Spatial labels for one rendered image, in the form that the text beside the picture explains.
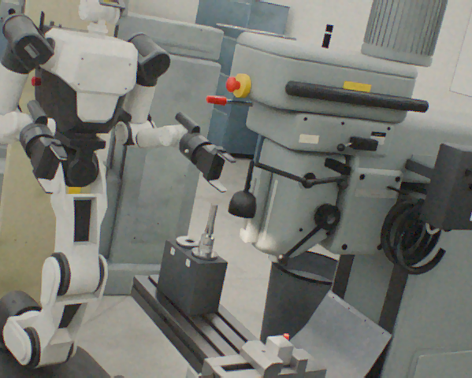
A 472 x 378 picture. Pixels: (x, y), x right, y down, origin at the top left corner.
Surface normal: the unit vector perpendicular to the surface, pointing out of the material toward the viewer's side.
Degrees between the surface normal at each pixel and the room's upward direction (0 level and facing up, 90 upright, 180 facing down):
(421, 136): 90
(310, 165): 90
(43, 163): 105
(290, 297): 94
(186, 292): 90
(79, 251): 80
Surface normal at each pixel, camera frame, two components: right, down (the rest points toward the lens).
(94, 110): 0.60, 0.32
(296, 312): -0.28, 0.25
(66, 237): -0.77, 0.00
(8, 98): 0.44, 0.57
